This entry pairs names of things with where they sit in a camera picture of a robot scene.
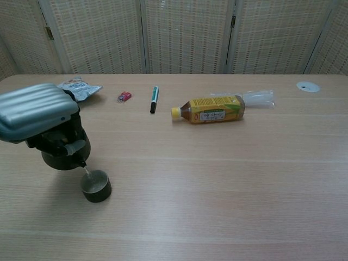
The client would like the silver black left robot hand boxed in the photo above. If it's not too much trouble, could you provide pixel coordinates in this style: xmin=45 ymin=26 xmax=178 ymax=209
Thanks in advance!
xmin=0 ymin=83 xmax=88 ymax=157

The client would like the white blue snack bag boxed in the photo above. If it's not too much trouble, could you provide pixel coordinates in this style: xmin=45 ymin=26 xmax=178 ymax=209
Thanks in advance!
xmin=56 ymin=76 xmax=104 ymax=103

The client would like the small red candy wrapper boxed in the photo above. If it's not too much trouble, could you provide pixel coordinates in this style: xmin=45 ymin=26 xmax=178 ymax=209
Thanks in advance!
xmin=117 ymin=91 xmax=133 ymax=103

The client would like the green white marker pen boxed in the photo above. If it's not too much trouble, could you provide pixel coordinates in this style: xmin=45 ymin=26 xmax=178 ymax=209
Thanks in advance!
xmin=149 ymin=86 xmax=160 ymax=114

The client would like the woven folding screen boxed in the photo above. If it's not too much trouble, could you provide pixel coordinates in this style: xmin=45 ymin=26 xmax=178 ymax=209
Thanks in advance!
xmin=0 ymin=0 xmax=348 ymax=82

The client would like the yellow label tea bottle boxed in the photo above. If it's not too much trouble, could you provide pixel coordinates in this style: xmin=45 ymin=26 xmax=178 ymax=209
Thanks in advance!
xmin=171 ymin=95 xmax=246 ymax=125

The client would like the clear plastic bag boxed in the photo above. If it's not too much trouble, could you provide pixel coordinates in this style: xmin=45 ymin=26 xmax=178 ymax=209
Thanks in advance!
xmin=209 ymin=89 xmax=277 ymax=109

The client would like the white round cable grommet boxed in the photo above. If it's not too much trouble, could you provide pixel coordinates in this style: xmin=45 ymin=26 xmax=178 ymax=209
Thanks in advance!
xmin=296 ymin=80 xmax=320 ymax=94

